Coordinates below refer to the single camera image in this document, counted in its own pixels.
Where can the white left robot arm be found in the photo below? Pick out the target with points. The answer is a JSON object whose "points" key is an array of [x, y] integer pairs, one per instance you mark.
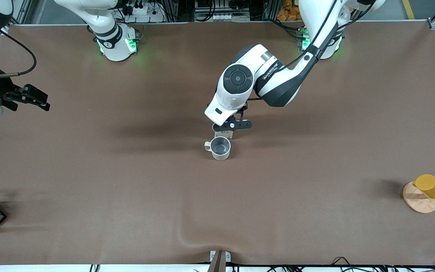
{"points": [[278, 83]]}

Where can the blue white milk carton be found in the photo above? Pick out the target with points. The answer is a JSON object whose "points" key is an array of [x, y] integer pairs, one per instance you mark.
{"points": [[223, 134]]}

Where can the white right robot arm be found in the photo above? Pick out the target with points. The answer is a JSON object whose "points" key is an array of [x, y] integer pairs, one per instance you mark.
{"points": [[115, 45]]}

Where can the bag of orange snacks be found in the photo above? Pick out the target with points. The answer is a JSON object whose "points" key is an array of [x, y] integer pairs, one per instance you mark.
{"points": [[291, 10]]}

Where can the white power strip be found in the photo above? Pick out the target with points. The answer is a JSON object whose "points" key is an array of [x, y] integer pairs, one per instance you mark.
{"points": [[142, 13]]}

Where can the round wooden cup stand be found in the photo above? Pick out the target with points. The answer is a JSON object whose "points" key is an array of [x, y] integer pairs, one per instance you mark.
{"points": [[417, 200]]}

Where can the grey ceramic mug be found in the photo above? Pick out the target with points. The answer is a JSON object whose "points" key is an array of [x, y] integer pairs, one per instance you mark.
{"points": [[220, 148]]}

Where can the yellow plastic cup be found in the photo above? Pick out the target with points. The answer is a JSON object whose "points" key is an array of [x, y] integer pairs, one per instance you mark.
{"points": [[432, 186]]}

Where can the grey metal camera bracket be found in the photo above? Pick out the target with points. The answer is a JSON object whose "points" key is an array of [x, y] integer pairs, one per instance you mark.
{"points": [[219, 260]]}

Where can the brown table cover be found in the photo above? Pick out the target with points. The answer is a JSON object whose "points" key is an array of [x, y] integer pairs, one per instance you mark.
{"points": [[217, 207]]}

